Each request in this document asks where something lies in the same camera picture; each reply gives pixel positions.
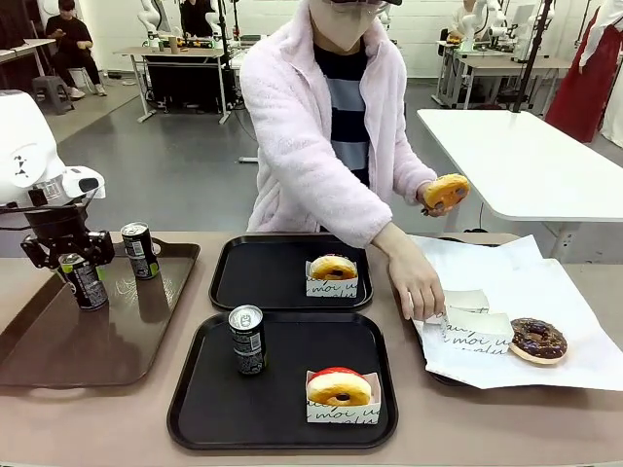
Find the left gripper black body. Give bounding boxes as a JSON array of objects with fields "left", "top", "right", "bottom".
[{"left": 23, "top": 203, "right": 92, "bottom": 255}]

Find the black drink can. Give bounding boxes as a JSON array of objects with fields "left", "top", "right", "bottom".
[
  {"left": 57, "top": 252, "right": 109, "bottom": 311},
  {"left": 120, "top": 222, "right": 160, "bottom": 281},
  {"left": 228, "top": 305, "right": 267, "bottom": 376}
]

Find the plain glazed donut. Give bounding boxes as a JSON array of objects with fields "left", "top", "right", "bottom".
[{"left": 309, "top": 254, "right": 360, "bottom": 282}]

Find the red glazed donut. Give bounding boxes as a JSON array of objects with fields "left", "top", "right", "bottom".
[{"left": 306, "top": 367, "right": 374, "bottom": 408}]

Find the orange glazed donut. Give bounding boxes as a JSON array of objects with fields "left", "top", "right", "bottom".
[{"left": 421, "top": 173, "right": 471, "bottom": 218}]

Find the person's right forearm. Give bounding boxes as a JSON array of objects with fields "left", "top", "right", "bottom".
[{"left": 311, "top": 184, "right": 424, "bottom": 268}]

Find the person's left forearm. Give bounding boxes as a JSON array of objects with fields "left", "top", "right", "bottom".
[{"left": 384, "top": 140, "right": 439, "bottom": 196}]

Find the person's right hand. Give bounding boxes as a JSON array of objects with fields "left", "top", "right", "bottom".
[{"left": 387, "top": 251, "right": 448, "bottom": 323}]

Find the person's left hand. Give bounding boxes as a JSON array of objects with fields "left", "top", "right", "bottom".
[{"left": 417, "top": 180, "right": 439, "bottom": 218}]

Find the brown plastic serving tray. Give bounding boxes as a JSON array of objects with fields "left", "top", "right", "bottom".
[{"left": 0, "top": 240, "right": 202, "bottom": 390}]

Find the grey plastic stool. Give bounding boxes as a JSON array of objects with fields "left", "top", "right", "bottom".
[{"left": 31, "top": 75, "right": 74, "bottom": 116}]

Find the black plastic serving tray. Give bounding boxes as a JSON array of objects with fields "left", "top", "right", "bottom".
[
  {"left": 166, "top": 310, "right": 399, "bottom": 451},
  {"left": 208, "top": 233, "right": 375, "bottom": 312}
]

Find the background desk black panel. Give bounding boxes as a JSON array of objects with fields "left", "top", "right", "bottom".
[{"left": 114, "top": 46, "right": 235, "bottom": 126}]

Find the seated person in black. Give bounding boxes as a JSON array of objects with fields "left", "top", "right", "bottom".
[{"left": 45, "top": 0, "right": 108, "bottom": 98}]

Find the person in pink fleece jacket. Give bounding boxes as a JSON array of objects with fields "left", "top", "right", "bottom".
[{"left": 238, "top": 0, "right": 439, "bottom": 234}]

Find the standing person in black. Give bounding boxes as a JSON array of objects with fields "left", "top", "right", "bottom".
[{"left": 179, "top": 0, "right": 215, "bottom": 40}]

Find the white face mask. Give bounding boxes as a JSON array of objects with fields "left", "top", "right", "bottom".
[{"left": 310, "top": 0, "right": 379, "bottom": 53}]

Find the white side table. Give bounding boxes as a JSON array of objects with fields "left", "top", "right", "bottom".
[{"left": 417, "top": 107, "right": 623, "bottom": 267}]

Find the background grey work table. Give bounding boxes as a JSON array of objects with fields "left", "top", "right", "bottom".
[{"left": 435, "top": 41, "right": 573, "bottom": 111}]

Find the chocolate sprinkle donut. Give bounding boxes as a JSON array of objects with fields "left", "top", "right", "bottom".
[{"left": 507, "top": 317, "right": 568, "bottom": 366}]

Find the white paper sheet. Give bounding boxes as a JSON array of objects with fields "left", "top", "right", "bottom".
[{"left": 408, "top": 233, "right": 623, "bottom": 391}]

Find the black vertical pole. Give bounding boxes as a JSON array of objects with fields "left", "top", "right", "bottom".
[{"left": 513, "top": 0, "right": 556, "bottom": 116}]

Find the figure in red dress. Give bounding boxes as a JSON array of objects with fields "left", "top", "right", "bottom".
[{"left": 544, "top": 0, "right": 623, "bottom": 145}]

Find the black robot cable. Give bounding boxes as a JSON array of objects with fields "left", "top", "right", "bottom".
[{"left": 0, "top": 203, "right": 31, "bottom": 233}]

